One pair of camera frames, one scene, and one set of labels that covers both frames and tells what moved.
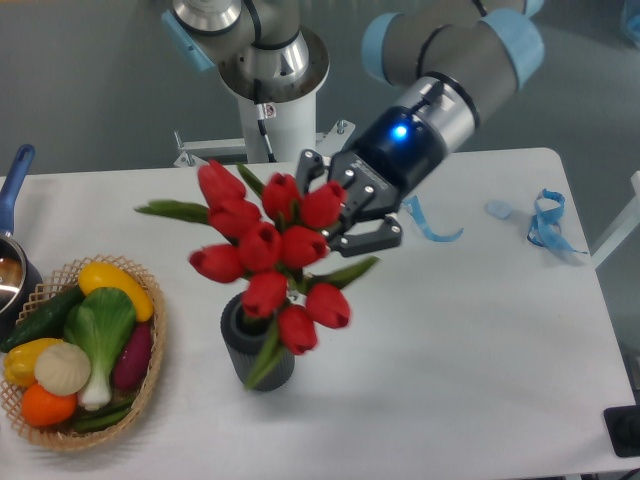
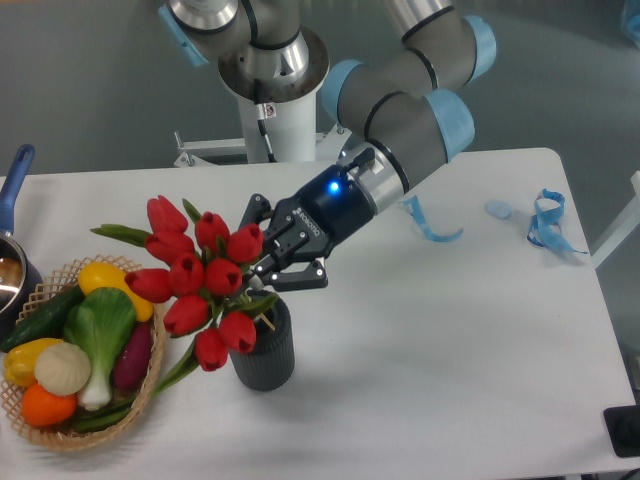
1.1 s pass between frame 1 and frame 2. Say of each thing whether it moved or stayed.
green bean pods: stayed
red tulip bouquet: moved
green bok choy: stayed
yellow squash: stayed
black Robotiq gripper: moved
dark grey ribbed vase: stayed
